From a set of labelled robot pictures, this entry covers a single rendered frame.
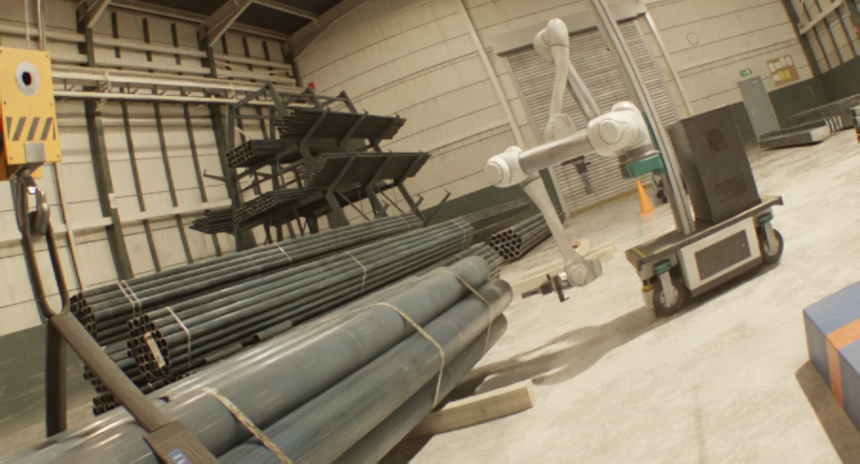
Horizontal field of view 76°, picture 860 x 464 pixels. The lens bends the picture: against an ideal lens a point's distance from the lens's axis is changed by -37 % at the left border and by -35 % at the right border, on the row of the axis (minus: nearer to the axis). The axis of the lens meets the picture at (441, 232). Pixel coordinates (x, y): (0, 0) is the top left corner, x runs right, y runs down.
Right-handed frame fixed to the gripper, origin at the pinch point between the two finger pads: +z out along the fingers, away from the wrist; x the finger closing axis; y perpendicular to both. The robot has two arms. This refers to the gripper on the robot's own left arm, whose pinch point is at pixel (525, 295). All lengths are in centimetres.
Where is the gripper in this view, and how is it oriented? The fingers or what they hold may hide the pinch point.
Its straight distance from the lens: 374.6
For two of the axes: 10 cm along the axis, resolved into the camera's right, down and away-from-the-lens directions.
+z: -9.1, 3.2, 2.6
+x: -2.4, 0.8, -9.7
